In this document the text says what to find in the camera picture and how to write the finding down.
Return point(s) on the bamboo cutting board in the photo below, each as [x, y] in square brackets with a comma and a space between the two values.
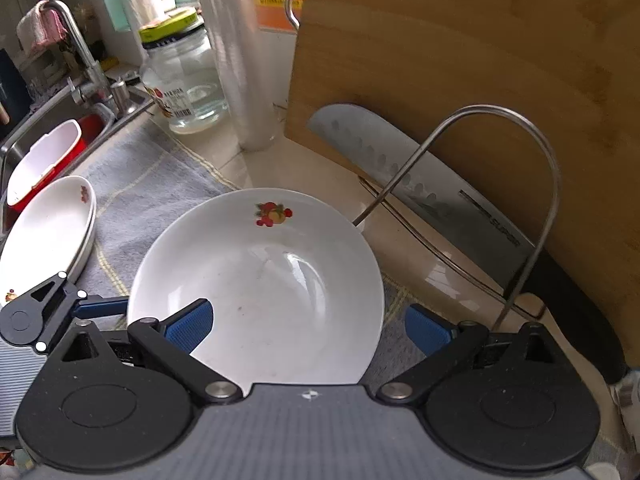
[450, 35]

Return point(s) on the glass jar yellow-green lid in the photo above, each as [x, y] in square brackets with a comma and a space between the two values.
[185, 85]

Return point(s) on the pink cloth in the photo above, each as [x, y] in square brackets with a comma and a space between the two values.
[40, 27]

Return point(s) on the dark object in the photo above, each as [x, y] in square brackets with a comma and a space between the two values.
[12, 90]

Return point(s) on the metal faucet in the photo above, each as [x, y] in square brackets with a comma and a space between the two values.
[75, 35]

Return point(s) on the white oval fruit-print plate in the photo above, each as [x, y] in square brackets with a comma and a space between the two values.
[45, 230]
[280, 310]

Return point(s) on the large plastic wrap roll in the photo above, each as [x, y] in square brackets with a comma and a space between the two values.
[235, 60]

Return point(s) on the grey checked towel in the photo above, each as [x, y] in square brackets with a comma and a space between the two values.
[140, 180]

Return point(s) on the red and white strainer basin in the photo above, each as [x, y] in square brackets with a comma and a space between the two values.
[45, 160]

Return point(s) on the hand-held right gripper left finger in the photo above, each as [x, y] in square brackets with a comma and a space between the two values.
[187, 322]

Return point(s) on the metal sink knob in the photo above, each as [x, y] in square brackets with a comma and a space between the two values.
[120, 95]

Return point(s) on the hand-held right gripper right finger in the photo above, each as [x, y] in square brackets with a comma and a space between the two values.
[425, 327]

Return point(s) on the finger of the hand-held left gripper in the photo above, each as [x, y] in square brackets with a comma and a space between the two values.
[102, 306]

